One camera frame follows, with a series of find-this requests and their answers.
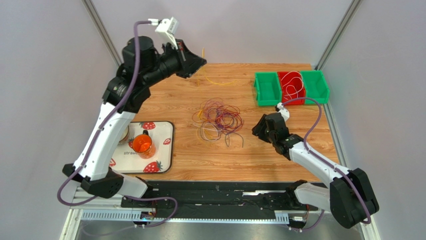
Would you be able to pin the red storage bin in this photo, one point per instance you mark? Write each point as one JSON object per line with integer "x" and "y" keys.
{"x": 292, "y": 87}

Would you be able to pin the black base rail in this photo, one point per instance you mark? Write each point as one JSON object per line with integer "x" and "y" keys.
{"x": 218, "y": 200}

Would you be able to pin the aluminium frame post left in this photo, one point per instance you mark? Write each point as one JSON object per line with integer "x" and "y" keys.
{"x": 97, "y": 20}

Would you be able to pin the orange transparent cup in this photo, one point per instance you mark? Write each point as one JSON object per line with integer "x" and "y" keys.
{"x": 143, "y": 145}

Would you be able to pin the green storage bin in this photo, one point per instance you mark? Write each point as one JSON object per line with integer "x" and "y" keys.
{"x": 315, "y": 85}
{"x": 268, "y": 89}

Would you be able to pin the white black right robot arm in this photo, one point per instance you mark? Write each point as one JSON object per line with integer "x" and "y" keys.
{"x": 347, "y": 194}

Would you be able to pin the aluminium frame post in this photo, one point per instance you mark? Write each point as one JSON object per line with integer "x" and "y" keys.
{"x": 97, "y": 20}
{"x": 338, "y": 33}

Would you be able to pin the clear glass bowl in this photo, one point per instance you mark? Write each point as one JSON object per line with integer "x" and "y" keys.
{"x": 125, "y": 136}

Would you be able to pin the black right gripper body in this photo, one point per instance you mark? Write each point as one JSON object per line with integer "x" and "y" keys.
{"x": 268, "y": 130}

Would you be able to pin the aluminium frame post right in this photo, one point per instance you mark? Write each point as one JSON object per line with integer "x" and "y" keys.
{"x": 338, "y": 33}

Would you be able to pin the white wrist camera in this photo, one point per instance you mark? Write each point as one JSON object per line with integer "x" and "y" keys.
{"x": 280, "y": 108}
{"x": 166, "y": 29}

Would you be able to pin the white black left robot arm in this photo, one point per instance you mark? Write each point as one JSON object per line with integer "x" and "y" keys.
{"x": 121, "y": 101}

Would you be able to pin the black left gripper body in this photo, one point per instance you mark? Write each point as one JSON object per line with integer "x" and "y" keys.
{"x": 167, "y": 65}

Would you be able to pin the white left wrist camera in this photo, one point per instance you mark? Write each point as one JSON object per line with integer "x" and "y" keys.
{"x": 166, "y": 29}

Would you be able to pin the white strawberry print tray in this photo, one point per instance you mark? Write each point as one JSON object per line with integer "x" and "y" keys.
{"x": 125, "y": 160}

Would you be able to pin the green storage bin left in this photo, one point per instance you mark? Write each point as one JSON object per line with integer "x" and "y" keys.
{"x": 268, "y": 89}

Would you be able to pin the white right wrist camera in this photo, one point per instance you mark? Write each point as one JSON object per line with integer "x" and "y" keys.
{"x": 280, "y": 108}

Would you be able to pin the green storage bin right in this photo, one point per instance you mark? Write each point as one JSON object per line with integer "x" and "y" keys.
{"x": 315, "y": 85}

